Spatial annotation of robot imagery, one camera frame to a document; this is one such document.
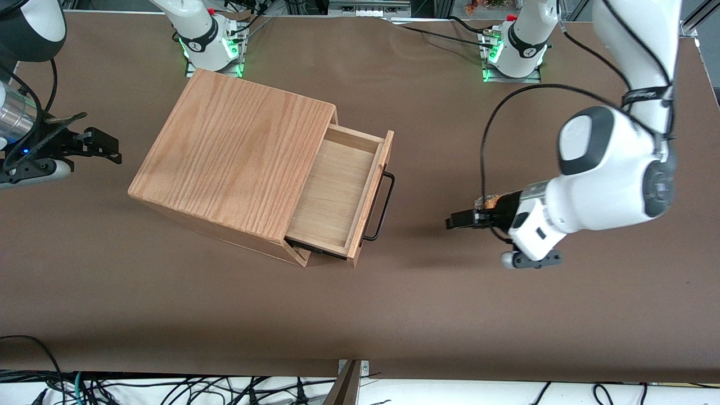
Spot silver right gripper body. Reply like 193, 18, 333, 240
0, 84, 40, 151

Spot black metal drawer handle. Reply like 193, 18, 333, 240
363, 170, 396, 242

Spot wooden drawer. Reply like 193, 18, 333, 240
285, 124, 395, 268

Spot light wooden drawer cabinet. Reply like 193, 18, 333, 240
128, 68, 339, 267

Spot brown table cover sheet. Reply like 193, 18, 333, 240
0, 11, 720, 384

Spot orange background objects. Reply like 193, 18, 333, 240
464, 0, 507, 16

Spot grey background device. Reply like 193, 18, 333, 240
328, 0, 411, 17

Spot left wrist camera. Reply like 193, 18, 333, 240
501, 249, 564, 270

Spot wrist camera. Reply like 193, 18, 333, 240
501, 249, 564, 270
0, 159, 73, 189

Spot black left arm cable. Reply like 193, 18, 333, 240
479, 0, 676, 245

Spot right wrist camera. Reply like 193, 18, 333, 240
0, 159, 73, 189

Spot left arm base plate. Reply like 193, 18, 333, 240
480, 28, 543, 84

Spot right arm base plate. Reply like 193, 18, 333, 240
186, 22, 248, 78

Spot silver metal bracket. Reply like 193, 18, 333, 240
337, 359, 370, 377

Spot dark slanted post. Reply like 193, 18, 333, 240
322, 360, 361, 405

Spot aluminium frame profile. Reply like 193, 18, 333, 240
677, 0, 720, 39

